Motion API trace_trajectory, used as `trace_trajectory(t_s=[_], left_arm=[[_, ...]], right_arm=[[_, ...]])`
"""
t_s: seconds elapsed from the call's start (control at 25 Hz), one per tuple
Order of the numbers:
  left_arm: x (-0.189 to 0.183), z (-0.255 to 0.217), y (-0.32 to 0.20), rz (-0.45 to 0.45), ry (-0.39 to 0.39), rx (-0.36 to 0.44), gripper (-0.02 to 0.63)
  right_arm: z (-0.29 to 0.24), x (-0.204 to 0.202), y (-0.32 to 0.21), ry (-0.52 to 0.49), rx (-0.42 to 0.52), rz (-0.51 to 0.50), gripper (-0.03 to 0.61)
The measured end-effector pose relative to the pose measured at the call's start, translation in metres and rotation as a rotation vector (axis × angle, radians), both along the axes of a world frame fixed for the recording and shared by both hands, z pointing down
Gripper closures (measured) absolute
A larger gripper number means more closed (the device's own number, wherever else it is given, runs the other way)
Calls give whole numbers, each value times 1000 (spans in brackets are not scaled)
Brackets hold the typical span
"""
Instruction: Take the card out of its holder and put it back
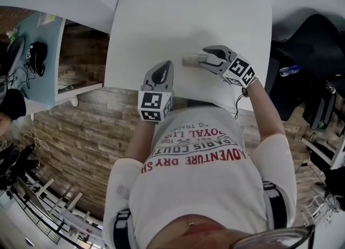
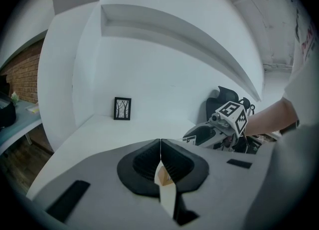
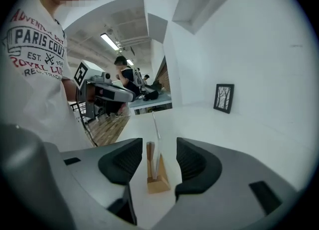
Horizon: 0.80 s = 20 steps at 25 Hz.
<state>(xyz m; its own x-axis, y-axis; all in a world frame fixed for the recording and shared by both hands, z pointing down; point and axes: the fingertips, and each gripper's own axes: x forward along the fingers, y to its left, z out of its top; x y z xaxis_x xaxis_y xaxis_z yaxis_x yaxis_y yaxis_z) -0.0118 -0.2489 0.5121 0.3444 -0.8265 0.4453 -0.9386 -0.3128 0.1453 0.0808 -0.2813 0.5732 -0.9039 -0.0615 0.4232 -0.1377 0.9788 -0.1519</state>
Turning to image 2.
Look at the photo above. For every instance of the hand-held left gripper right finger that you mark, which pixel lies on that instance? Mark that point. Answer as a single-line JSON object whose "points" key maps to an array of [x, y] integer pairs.
{"points": [[224, 186]]}

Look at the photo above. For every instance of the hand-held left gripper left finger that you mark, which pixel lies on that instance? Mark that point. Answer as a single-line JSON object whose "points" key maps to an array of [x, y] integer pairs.
{"points": [[99, 184]]}

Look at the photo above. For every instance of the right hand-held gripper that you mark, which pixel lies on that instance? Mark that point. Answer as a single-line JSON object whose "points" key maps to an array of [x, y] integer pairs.
{"points": [[231, 114]]}

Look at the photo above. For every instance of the white card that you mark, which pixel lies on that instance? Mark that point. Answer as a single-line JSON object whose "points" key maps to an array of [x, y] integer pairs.
{"points": [[167, 199]]}

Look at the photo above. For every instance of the person's right forearm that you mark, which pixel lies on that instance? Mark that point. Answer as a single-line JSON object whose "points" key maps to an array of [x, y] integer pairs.
{"points": [[271, 117]]}

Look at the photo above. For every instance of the black mesh office chair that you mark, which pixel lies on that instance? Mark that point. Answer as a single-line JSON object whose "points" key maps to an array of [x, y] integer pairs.
{"points": [[225, 94]]}

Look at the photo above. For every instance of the person's grey trousers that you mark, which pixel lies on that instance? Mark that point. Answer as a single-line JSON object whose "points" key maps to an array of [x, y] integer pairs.
{"points": [[291, 174]]}

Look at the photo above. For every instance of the black framed tree picture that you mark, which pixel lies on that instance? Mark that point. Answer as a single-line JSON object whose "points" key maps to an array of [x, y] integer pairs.
{"points": [[122, 108]]}

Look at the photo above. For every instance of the grey-blue side desk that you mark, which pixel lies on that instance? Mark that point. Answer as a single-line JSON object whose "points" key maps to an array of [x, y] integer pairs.
{"points": [[22, 122]]}

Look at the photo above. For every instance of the yellow and white paper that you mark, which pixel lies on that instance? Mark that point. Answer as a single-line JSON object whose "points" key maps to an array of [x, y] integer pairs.
{"points": [[33, 109]]}

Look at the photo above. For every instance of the black bag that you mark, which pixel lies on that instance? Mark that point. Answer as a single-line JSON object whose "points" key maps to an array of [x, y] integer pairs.
{"points": [[6, 113]]}

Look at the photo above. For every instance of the small potted plant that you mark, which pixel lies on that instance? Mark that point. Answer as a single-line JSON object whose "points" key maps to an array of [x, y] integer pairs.
{"points": [[14, 97]]}

